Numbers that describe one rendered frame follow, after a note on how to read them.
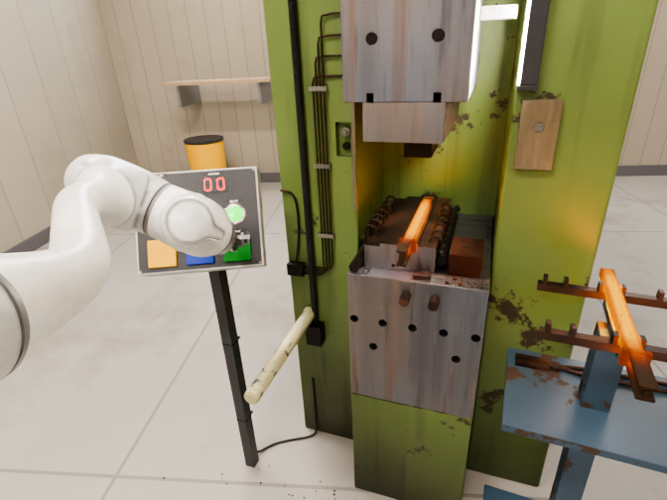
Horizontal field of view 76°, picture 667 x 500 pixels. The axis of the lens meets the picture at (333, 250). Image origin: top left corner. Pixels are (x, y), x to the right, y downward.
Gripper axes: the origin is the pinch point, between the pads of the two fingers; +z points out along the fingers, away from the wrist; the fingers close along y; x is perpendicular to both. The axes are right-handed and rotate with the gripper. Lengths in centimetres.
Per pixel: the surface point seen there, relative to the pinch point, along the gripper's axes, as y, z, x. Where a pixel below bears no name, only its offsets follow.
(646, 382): 74, -40, -33
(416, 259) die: 48.7, 6.3, -7.4
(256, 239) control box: 5.4, 8.3, 1.8
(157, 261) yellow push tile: -21.3, 7.6, -2.0
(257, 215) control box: 6.1, 8.3, 8.4
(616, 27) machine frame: 90, -25, 38
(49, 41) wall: -198, 279, 231
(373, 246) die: 37.8, 9.5, -2.7
